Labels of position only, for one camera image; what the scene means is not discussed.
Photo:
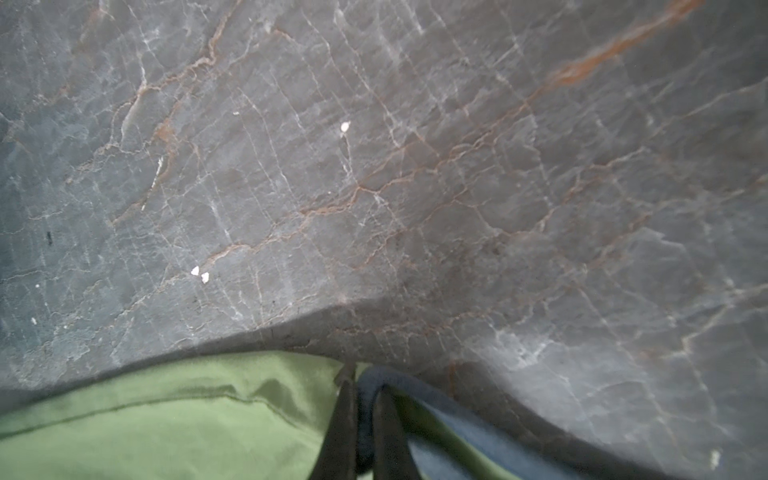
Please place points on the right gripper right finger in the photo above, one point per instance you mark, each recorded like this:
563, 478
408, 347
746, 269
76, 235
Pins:
392, 456

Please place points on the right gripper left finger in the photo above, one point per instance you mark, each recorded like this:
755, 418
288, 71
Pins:
337, 456

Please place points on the green tank top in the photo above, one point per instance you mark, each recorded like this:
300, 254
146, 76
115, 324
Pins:
260, 415

